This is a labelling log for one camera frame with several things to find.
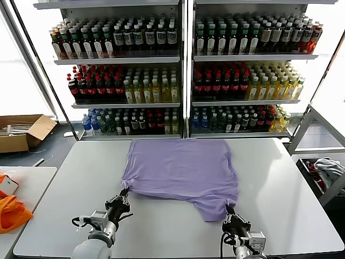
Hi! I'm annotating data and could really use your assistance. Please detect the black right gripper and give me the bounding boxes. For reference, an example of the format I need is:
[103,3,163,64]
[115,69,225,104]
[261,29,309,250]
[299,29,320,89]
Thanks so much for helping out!
[222,204,252,236]

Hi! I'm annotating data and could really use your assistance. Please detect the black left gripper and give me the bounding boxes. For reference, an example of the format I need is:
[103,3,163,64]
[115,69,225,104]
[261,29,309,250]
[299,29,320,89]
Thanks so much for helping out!
[105,187,131,221]

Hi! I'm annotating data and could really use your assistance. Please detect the purple t-shirt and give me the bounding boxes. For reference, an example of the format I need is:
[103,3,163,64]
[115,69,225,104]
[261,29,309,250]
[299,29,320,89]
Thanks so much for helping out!
[120,138,240,223]

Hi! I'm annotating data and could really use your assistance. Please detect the small cola bottle red cap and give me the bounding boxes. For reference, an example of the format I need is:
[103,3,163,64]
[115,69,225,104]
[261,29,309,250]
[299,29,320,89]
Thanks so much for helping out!
[155,114,165,135]
[147,114,157,135]
[265,111,274,132]
[257,112,266,132]

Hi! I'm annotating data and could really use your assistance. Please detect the small yellow drink bottle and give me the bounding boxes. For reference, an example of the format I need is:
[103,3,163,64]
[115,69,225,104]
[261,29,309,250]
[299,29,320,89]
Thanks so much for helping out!
[280,113,292,133]
[163,115,173,135]
[271,113,282,133]
[171,115,180,135]

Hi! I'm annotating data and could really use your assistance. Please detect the black storage bin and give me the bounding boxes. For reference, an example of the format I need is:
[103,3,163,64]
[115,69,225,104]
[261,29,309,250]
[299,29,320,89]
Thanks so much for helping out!
[295,157,345,207]

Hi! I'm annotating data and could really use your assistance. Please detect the white side table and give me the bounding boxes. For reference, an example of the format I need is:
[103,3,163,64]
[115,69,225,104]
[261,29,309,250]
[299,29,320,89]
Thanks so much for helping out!
[0,166,58,259]

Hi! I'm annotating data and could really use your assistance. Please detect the red garment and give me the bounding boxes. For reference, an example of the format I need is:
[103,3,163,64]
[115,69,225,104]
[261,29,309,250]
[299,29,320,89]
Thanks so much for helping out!
[304,160,326,189]

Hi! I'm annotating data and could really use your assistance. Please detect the yellow juice bottle green label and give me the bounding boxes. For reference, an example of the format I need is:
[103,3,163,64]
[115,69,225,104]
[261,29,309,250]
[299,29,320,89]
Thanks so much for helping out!
[293,77,306,100]
[151,78,161,104]
[276,76,288,101]
[161,78,171,103]
[266,76,278,101]
[142,79,152,104]
[170,77,180,103]
[285,76,297,100]
[247,77,259,101]
[133,79,143,104]
[123,79,134,104]
[257,76,270,101]

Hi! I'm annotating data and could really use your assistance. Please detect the dark slanted window bar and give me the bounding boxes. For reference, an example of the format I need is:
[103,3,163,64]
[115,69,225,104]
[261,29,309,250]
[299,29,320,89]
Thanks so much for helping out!
[12,0,80,141]
[307,35,345,107]

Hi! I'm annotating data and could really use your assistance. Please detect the grey white garment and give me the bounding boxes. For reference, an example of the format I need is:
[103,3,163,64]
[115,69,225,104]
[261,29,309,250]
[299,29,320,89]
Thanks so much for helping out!
[314,158,345,189]

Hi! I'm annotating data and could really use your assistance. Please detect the orange cloth bag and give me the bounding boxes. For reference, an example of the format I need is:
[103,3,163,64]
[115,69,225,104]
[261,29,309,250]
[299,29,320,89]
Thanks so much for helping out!
[0,190,33,234]

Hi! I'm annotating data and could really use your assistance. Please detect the orange white carton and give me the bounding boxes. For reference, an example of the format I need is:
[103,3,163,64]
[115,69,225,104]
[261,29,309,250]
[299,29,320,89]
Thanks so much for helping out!
[0,174,19,195]

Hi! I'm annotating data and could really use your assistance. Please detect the open cardboard box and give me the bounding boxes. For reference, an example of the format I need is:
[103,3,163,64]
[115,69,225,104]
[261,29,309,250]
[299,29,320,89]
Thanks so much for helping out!
[0,114,58,154]

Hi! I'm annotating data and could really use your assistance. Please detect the grey window pillar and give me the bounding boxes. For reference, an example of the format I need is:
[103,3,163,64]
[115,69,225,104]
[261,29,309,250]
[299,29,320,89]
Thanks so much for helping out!
[0,0,59,122]

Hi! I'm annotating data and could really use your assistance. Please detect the grey metal shelf rack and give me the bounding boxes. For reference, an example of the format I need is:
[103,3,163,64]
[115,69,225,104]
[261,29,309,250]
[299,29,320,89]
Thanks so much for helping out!
[32,0,187,141]
[188,0,339,144]

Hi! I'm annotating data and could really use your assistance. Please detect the dark drink bottle blue label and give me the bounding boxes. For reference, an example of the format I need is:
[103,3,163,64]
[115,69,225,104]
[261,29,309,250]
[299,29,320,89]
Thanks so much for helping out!
[133,24,144,56]
[292,22,305,53]
[144,23,156,56]
[281,22,294,53]
[123,24,135,56]
[301,23,315,53]
[155,23,166,56]
[166,23,177,56]
[113,24,125,56]

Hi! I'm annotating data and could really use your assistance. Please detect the dark drink bottle beige label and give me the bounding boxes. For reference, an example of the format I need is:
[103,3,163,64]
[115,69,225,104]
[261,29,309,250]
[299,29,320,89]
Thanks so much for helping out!
[260,22,272,53]
[271,22,283,53]

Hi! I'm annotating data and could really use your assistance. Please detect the red drink bottle white cap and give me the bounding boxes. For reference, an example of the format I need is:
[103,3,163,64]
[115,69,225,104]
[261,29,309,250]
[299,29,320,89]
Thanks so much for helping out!
[309,23,324,54]

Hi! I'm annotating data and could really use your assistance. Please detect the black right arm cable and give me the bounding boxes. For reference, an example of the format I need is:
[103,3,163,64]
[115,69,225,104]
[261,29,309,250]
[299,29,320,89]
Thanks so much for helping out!
[220,231,238,259]

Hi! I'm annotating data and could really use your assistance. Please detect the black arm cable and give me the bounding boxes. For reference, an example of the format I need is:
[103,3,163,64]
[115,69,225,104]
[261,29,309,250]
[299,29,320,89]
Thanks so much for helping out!
[220,231,238,259]
[71,214,94,233]

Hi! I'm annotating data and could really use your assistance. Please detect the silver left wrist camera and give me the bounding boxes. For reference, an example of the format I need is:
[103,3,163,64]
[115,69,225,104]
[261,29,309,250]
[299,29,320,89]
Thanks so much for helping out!
[90,210,108,230]

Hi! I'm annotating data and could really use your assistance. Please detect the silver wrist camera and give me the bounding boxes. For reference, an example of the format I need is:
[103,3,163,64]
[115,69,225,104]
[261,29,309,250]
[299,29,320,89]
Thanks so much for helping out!
[246,230,266,250]
[90,210,108,230]

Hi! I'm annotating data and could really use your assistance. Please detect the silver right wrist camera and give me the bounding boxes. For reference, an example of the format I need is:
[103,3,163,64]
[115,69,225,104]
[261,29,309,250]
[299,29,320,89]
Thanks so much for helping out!
[246,230,266,250]

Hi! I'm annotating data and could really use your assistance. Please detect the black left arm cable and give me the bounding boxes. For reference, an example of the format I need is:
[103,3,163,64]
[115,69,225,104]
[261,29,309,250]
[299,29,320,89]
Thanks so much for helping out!
[71,214,94,233]

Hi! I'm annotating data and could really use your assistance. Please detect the grey metal frame table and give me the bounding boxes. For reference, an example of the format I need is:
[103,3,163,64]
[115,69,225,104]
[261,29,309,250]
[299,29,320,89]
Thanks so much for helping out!
[287,104,345,156]

